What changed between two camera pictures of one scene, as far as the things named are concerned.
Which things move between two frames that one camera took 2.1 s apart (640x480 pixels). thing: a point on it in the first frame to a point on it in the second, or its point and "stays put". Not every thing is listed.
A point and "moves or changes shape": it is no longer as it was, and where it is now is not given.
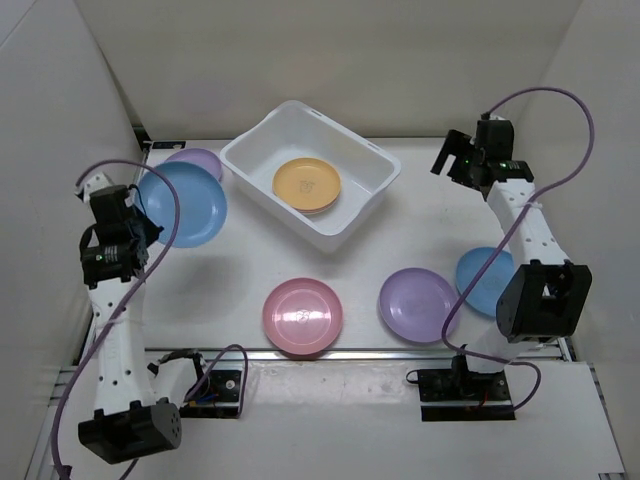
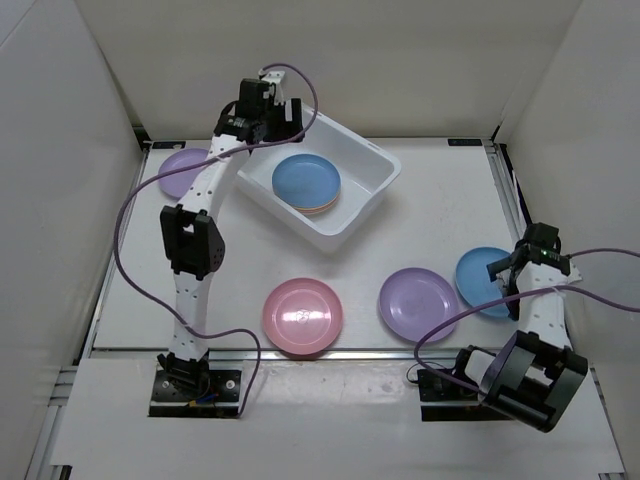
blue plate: [485, 294] stays put
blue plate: [202, 200] moves or changes shape
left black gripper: [153, 232] to [287, 129]
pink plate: [313, 212] stays put
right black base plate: [484, 398] stays put
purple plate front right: [413, 305] stays put
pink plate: [302, 316] stays put
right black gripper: [455, 143] to [498, 267]
